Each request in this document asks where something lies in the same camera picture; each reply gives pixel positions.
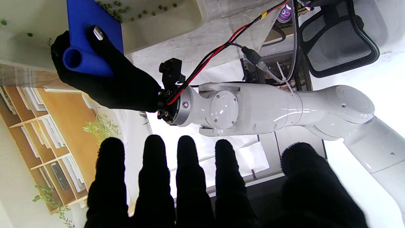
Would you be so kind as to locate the black flat panel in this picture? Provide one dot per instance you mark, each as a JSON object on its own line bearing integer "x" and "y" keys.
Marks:
{"x": 269, "y": 196}

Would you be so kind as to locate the cream plastic baking tray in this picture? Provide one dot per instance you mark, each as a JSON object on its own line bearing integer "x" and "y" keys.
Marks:
{"x": 158, "y": 28}

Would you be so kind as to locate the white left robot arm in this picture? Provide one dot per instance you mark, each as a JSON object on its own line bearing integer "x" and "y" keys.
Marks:
{"x": 259, "y": 107}

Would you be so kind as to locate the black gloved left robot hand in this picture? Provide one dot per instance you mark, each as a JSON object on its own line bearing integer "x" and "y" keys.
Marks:
{"x": 126, "y": 88}

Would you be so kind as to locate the blue plastic scraper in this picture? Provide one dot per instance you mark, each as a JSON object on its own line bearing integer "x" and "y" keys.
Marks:
{"x": 85, "y": 15}

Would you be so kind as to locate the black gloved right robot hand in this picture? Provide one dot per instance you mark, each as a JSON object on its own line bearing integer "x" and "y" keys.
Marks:
{"x": 190, "y": 202}

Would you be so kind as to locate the small purple container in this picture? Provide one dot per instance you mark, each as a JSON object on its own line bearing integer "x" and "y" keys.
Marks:
{"x": 284, "y": 13}

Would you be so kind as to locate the printed room backdrop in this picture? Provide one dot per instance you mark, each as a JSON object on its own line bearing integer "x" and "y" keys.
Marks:
{"x": 63, "y": 126}

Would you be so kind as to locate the scattered green beans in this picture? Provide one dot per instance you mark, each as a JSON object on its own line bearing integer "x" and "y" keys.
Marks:
{"x": 117, "y": 12}

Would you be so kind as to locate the black mesh office chair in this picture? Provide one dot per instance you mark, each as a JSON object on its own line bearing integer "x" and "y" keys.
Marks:
{"x": 338, "y": 47}

